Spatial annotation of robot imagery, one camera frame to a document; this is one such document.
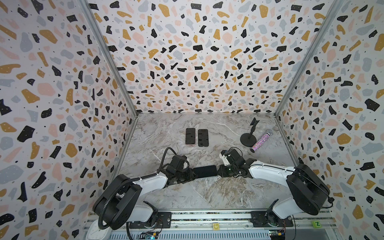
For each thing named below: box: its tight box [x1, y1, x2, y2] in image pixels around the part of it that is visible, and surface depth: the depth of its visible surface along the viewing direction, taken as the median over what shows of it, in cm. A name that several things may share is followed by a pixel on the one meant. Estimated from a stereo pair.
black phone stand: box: [240, 117, 260, 147], surface depth 107 cm
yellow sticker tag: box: [212, 223, 220, 231], surface depth 73 cm
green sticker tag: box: [312, 220, 322, 228], surface depth 74 cm
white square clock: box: [86, 219, 112, 240], surface depth 68 cm
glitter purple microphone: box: [250, 129, 273, 153], surface depth 104 cm
